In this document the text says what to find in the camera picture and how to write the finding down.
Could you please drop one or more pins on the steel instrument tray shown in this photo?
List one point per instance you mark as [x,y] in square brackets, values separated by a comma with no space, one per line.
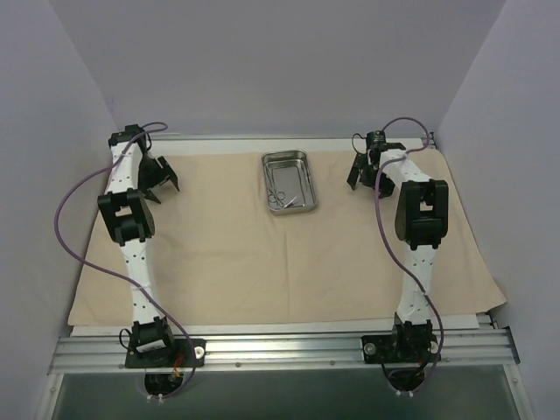
[292,164]

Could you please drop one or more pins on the back aluminium rail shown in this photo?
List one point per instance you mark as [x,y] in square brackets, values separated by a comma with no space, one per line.
[175,136]

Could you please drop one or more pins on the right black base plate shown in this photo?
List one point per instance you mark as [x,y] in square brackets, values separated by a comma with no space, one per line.
[388,349]

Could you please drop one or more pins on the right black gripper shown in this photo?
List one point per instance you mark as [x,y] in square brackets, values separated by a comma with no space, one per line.
[359,166]

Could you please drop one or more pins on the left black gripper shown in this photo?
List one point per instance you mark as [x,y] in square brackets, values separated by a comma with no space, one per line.
[159,176]

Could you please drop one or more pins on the steel forceps with ring handles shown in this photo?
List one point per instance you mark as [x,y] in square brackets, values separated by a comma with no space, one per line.
[291,189]

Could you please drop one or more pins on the steel tweezers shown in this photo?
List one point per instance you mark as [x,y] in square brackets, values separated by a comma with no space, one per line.
[291,202]

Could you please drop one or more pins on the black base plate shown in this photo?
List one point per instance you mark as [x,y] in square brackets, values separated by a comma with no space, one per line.
[388,349]
[178,355]

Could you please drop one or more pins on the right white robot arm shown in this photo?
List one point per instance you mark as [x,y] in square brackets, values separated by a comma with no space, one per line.
[421,223]

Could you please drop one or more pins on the beige cloth kit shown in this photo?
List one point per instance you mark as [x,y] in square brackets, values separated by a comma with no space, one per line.
[222,258]

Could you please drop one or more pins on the front aluminium rail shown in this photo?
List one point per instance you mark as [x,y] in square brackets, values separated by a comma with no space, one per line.
[237,353]

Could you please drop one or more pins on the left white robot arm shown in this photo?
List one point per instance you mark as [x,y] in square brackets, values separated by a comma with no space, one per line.
[130,224]

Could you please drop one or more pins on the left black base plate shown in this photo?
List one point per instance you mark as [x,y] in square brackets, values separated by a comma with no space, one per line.
[178,355]

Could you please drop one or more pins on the aluminium rail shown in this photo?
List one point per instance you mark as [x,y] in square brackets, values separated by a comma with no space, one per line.
[175,136]
[237,353]

